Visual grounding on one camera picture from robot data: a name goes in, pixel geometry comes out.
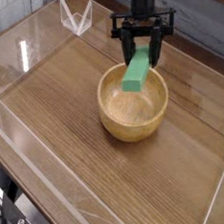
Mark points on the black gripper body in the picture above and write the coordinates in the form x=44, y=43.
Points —
x=141, y=19

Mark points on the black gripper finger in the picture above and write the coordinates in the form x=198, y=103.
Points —
x=128, y=45
x=155, y=43

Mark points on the green rectangular block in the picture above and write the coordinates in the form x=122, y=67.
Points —
x=136, y=72

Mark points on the brown wooden bowl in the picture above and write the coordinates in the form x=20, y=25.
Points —
x=131, y=116

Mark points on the clear acrylic barrier tray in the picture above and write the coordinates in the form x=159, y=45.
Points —
x=87, y=152

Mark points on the black metal bracket with bolt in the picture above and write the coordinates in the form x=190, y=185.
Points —
x=11, y=213

